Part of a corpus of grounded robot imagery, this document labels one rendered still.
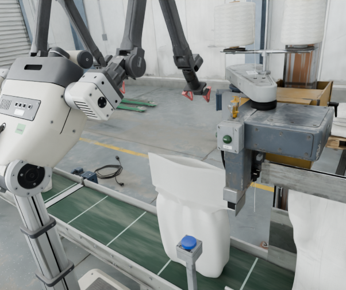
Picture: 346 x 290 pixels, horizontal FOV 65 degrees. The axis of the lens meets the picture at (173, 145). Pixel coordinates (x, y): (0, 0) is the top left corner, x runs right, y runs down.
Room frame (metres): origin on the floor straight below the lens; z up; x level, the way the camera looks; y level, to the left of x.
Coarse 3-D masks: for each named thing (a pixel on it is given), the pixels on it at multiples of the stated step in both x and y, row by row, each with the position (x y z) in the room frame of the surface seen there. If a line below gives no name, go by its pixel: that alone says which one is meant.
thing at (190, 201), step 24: (168, 168) 1.20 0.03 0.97; (192, 168) 1.10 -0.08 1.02; (216, 168) 1.08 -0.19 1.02; (168, 192) 1.21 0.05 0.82; (192, 192) 1.11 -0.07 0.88; (216, 192) 1.05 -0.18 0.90; (168, 216) 1.15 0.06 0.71; (192, 216) 1.05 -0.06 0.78; (216, 216) 1.02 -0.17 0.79; (168, 240) 1.15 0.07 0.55; (216, 240) 1.00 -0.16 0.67; (216, 264) 1.00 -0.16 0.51
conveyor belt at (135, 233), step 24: (96, 192) 1.96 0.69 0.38; (72, 216) 1.67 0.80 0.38; (96, 216) 1.64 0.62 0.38; (120, 216) 1.61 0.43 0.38; (144, 216) 1.58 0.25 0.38; (96, 240) 1.39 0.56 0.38; (120, 240) 1.37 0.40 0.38; (144, 240) 1.35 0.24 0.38; (144, 264) 1.16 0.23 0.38; (168, 264) 1.14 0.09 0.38; (240, 264) 1.09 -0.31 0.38; (264, 264) 1.08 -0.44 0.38; (216, 288) 0.96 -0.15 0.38; (240, 288) 0.94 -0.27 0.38; (264, 288) 0.93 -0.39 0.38; (288, 288) 0.92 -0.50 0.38
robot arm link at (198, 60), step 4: (192, 56) 1.25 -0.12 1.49; (196, 56) 1.32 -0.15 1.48; (200, 56) 1.34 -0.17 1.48; (188, 60) 1.24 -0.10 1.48; (192, 60) 1.25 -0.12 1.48; (196, 60) 1.32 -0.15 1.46; (200, 60) 1.33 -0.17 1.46; (192, 64) 1.25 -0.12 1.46; (196, 64) 1.31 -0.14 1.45; (200, 64) 1.33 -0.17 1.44; (180, 68) 1.28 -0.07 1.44; (184, 68) 1.27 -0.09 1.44; (188, 68) 1.26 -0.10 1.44; (192, 68) 1.25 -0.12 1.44
